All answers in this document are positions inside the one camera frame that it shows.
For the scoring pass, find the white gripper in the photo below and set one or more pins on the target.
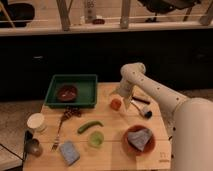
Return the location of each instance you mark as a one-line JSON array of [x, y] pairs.
[[125, 89]]

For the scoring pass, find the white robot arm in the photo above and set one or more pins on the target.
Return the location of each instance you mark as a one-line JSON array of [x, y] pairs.
[[192, 140]]

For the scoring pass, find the green plastic cup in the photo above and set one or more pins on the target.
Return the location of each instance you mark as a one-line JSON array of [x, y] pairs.
[[96, 139]]

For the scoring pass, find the metal cup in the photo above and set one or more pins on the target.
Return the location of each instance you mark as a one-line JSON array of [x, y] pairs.
[[33, 147]]

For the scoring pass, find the grey blue cloth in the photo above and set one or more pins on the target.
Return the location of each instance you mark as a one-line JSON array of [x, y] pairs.
[[139, 138]]

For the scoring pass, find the green plastic tray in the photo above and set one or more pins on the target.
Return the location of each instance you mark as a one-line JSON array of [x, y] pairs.
[[86, 85]]

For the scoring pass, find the green cucumber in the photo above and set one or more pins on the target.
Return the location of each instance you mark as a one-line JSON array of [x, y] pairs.
[[88, 125]]

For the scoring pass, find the dark grape bunch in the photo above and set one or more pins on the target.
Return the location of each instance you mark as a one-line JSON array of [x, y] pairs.
[[69, 112]]

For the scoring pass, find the dark red bowl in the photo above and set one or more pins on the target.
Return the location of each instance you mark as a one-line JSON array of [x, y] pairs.
[[67, 93]]

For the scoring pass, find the metal fork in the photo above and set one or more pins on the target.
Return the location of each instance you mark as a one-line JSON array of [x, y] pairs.
[[57, 138]]

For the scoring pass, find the blue sponge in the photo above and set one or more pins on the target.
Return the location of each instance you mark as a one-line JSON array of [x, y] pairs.
[[69, 153]]

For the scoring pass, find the black office chair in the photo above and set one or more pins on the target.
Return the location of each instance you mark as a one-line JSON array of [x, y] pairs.
[[166, 6]]

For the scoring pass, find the black chair left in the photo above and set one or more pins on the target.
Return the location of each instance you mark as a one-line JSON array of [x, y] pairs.
[[20, 13]]

